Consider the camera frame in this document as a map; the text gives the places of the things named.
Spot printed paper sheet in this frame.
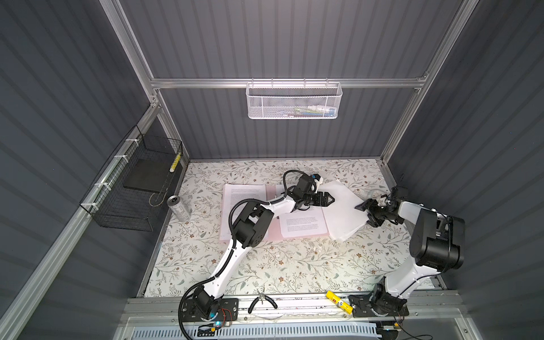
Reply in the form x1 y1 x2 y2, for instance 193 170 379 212
320 180 369 242
219 183 269 242
268 207 329 241

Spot pink file folder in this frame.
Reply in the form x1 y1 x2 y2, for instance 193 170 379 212
219 184 330 242

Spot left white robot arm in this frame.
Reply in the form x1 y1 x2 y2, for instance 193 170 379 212
180 169 335 321

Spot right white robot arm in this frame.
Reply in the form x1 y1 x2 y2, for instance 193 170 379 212
348 186 466 317

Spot yellow glue tube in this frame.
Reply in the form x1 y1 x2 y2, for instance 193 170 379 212
326 290 353 315

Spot silver metal can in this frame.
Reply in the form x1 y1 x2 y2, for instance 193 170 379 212
167 195 191 222

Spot yellow marker in basket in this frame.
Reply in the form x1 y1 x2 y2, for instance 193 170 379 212
169 152 181 173

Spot floral table mat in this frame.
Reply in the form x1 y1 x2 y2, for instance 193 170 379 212
144 160 409 298

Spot black corrugated cable conduit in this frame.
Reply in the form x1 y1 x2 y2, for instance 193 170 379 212
177 169 307 340

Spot white wire mesh basket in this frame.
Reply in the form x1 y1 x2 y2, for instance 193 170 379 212
245 82 343 120

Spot black handled pliers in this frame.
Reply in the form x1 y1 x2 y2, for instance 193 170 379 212
247 293 279 314

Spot white perforated cable tray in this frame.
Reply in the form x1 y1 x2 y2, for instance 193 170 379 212
131 322 383 340

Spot black wire mesh basket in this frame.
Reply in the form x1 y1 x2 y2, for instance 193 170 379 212
80 127 184 232

